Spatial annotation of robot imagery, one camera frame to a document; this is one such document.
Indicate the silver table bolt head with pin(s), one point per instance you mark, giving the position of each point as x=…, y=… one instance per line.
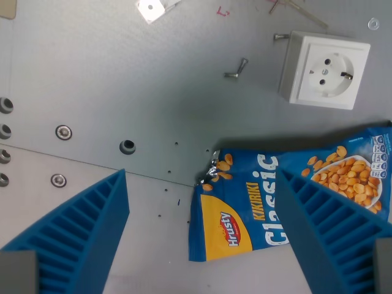
x=58, y=180

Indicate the white plastic piece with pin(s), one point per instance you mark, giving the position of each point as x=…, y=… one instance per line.
x=156, y=11

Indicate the clear plastic washer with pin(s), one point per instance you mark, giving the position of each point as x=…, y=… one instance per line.
x=369, y=24

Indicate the long thin metal rod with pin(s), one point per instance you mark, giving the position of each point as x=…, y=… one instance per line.
x=309, y=15

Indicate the tan flat board piece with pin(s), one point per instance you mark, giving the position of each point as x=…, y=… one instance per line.
x=6, y=8

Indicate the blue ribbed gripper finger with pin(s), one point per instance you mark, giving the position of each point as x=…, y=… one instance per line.
x=82, y=226
x=330, y=239

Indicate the small silver screw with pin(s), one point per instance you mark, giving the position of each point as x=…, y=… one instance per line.
x=242, y=65
x=281, y=36
x=231, y=74

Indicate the blue Hrusty peanut bag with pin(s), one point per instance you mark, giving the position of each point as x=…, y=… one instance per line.
x=242, y=196

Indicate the white wall power socket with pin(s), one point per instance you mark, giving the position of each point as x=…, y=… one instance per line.
x=330, y=73

